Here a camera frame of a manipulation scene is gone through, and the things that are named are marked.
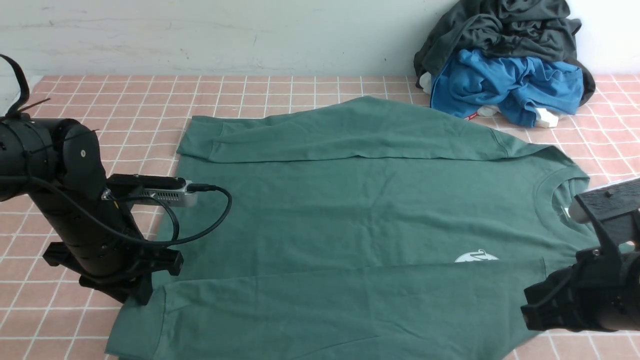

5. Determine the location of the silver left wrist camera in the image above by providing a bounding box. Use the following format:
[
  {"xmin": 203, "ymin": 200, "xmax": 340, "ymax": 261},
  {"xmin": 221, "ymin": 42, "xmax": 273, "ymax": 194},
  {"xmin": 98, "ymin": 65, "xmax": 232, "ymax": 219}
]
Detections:
[{"xmin": 106, "ymin": 174, "xmax": 198, "ymax": 208}]

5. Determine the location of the black thin cable tie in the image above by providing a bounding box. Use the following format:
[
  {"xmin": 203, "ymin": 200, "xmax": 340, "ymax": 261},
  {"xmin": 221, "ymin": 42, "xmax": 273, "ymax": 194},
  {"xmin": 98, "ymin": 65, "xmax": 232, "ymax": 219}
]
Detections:
[{"xmin": 0, "ymin": 54, "xmax": 32, "ymax": 118}]

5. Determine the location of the green long-sleeved shirt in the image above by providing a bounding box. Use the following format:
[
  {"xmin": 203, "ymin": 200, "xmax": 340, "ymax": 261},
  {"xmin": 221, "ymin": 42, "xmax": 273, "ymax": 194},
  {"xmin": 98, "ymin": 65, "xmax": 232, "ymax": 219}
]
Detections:
[{"xmin": 106, "ymin": 96, "xmax": 598, "ymax": 360}]

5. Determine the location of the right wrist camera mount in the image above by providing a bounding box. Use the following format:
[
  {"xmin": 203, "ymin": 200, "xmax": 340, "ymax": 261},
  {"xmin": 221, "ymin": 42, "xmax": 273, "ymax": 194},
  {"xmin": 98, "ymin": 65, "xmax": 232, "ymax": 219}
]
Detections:
[{"xmin": 567, "ymin": 177, "xmax": 640, "ymax": 260}]

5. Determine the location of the blue crumpled garment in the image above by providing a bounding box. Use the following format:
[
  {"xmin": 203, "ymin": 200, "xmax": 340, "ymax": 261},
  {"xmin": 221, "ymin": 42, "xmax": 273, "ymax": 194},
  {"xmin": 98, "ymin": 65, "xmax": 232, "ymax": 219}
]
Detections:
[{"xmin": 430, "ymin": 48, "xmax": 585, "ymax": 128}]

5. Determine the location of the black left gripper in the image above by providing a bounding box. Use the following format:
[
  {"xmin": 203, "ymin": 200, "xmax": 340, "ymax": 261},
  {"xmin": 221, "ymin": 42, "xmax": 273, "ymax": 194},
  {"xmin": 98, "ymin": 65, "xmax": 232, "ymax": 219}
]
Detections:
[{"xmin": 30, "ymin": 186, "xmax": 184, "ymax": 305}]

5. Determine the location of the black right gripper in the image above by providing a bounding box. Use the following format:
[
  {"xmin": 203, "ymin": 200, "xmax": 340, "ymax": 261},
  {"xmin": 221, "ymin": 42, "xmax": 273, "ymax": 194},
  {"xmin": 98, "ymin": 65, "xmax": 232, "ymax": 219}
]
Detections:
[{"xmin": 520, "ymin": 248, "xmax": 640, "ymax": 332}]

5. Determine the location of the black camera cable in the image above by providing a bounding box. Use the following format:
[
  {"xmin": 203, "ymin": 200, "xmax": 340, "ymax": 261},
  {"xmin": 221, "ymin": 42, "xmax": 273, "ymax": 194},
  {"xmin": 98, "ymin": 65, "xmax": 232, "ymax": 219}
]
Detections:
[{"xmin": 30, "ymin": 177, "xmax": 233, "ymax": 247}]

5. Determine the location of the dark grey crumpled garment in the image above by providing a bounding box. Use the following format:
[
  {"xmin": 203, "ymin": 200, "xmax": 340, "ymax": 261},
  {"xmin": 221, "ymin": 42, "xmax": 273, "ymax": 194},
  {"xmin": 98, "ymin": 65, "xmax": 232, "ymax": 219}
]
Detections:
[{"xmin": 413, "ymin": 0, "xmax": 596, "ymax": 105}]

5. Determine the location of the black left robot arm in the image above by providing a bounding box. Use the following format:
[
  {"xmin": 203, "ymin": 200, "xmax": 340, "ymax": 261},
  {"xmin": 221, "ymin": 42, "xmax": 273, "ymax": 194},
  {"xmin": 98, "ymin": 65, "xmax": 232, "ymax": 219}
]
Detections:
[{"xmin": 1, "ymin": 114, "xmax": 184, "ymax": 305}]

